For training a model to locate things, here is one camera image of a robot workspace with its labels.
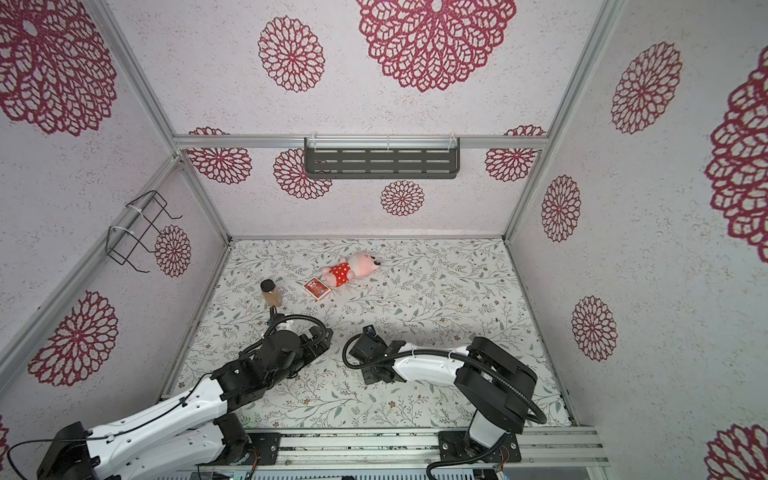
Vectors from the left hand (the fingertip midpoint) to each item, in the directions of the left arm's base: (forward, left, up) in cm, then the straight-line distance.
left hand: (324, 343), depth 79 cm
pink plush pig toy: (+31, -7, -5) cm, 32 cm away
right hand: (-2, -12, -11) cm, 16 cm away
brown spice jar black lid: (+20, +20, -5) cm, 29 cm away
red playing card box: (+25, +7, -10) cm, 28 cm away
